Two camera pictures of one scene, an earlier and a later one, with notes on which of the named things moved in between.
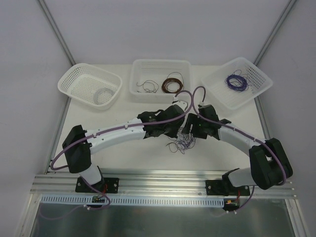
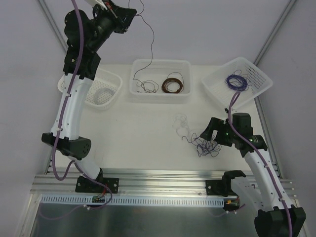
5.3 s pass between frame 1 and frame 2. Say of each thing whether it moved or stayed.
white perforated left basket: stayed
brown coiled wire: stayed
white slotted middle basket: stayed
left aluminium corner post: stayed
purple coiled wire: stayed
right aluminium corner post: stayed
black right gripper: moved
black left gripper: moved
